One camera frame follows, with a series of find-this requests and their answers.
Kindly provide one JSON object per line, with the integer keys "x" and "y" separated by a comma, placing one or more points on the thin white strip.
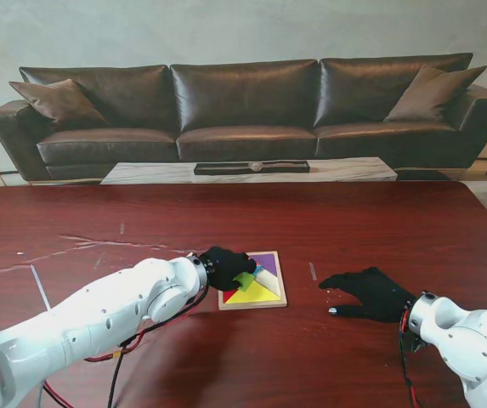
{"x": 40, "y": 287}

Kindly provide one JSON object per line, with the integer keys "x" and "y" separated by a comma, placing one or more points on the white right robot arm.
{"x": 468, "y": 344}

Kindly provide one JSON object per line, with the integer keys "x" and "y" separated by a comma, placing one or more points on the long black decorative tray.
{"x": 226, "y": 169}

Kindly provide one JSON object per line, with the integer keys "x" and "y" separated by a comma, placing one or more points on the marble coffee table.
{"x": 149, "y": 172}

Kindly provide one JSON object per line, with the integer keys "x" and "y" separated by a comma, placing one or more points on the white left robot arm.
{"x": 98, "y": 314}

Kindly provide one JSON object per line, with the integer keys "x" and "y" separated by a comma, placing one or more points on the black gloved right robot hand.
{"x": 379, "y": 295}

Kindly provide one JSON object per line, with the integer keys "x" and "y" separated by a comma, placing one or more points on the purple medium tangram triangle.
{"x": 266, "y": 263}

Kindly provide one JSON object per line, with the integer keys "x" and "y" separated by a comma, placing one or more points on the wooden square puzzle tray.
{"x": 279, "y": 293}

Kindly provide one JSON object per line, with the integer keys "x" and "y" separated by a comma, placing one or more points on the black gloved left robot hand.
{"x": 224, "y": 268}

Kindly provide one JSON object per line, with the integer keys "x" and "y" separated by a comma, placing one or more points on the green tangram square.
{"x": 245, "y": 281}

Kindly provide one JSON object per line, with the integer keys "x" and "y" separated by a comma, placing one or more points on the yellow large tangram triangle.
{"x": 260, "y": 295}

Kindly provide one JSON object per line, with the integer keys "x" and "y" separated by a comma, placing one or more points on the dark brown leather sofa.
{"x": 247, "y": 106}

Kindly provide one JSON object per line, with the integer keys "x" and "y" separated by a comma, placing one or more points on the red large tangram triangle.
{"x": 228, "y": 295}

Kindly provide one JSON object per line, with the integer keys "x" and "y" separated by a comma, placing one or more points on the brown sofa cushion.
{"x": 60, "y": 104}
{"x": 434, "y": 95}

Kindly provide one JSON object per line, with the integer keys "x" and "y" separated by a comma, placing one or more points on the glass ball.
{"x": 255, "y": 166}

